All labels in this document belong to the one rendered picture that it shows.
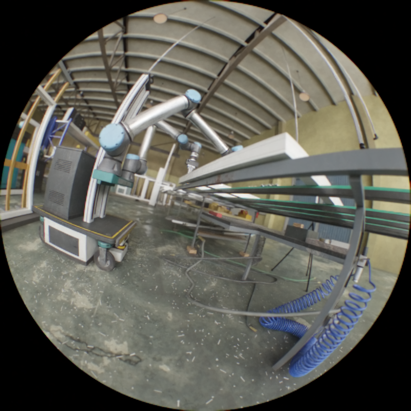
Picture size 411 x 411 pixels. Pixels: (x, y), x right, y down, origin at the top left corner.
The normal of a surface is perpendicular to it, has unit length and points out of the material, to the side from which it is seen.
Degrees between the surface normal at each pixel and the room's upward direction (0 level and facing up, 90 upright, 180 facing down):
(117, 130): 94
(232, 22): 180
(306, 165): 90
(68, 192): 90
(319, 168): 90
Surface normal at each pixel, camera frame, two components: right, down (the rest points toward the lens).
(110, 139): 0.41, 0.17
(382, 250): -0.90, -0.23
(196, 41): -0.25, 0.97
